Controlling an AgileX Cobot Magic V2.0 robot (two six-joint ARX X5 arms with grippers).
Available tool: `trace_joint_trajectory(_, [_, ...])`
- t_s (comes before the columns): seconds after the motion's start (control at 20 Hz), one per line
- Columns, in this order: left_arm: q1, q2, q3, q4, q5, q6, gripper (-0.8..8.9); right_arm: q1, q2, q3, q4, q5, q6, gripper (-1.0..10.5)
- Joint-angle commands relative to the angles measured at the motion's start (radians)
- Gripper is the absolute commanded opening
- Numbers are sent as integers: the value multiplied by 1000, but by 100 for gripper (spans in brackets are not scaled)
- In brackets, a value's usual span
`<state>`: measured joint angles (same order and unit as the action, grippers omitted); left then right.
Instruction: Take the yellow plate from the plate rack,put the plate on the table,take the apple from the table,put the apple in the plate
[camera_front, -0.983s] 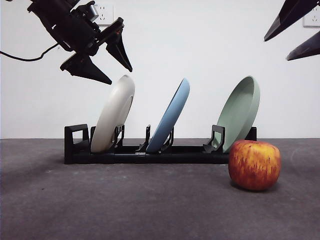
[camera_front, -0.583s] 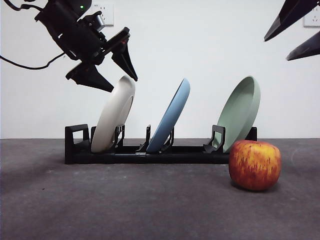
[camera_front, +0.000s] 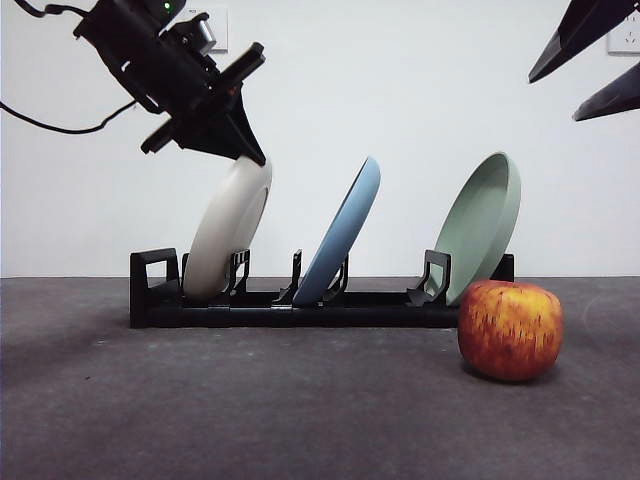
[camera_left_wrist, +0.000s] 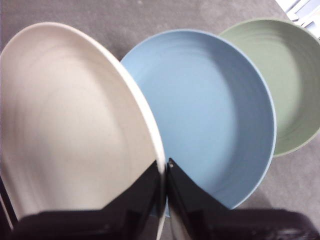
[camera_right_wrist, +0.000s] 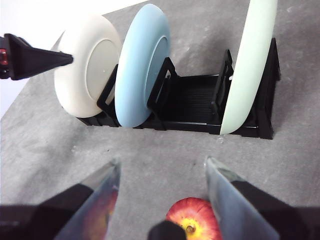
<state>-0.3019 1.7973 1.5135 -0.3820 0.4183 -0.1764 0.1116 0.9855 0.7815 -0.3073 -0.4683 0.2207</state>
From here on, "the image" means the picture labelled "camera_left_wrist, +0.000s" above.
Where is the green round plate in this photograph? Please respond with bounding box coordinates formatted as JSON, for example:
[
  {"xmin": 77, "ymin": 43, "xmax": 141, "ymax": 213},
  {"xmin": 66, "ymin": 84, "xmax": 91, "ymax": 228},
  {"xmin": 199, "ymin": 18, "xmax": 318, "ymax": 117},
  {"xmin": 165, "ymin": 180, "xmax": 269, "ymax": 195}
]
[{"xmin": 219, "ymin": 17, "xmax": 320, "ymax": 158}]

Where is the blue round plate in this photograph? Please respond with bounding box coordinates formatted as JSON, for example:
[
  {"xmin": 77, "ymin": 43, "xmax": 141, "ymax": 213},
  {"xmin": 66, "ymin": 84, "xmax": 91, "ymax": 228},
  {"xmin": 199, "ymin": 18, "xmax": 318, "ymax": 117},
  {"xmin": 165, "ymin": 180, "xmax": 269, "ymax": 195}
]
[{"xmin": 120, "ymin": 28, "xmax": 278, "ymax": 218}]

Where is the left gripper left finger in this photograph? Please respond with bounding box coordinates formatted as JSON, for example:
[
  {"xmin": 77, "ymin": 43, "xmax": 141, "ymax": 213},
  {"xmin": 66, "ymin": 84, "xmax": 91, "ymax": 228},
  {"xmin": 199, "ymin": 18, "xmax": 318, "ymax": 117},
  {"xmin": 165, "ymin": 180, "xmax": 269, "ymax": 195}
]
[{"xmin": 7, "ymin": 159, "xmax": 163, "ymax": 240}]

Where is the cream round plate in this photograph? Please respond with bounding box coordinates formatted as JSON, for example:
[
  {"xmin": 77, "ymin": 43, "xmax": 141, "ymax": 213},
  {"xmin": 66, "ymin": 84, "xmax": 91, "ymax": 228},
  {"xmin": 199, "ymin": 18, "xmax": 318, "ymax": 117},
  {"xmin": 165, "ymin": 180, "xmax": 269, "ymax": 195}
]
[{"xmin": 0, "ymin": 21, "xmax": 168, "ymax": 240}]

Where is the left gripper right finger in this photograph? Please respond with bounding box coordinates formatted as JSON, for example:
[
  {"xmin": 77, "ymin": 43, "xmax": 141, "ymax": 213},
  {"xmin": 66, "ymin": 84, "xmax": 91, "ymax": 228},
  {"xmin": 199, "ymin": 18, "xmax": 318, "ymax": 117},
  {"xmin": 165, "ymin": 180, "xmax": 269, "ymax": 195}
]
[{"xmin": 167, "ymin": 157, "xmax": 320, "ymax": 240}]

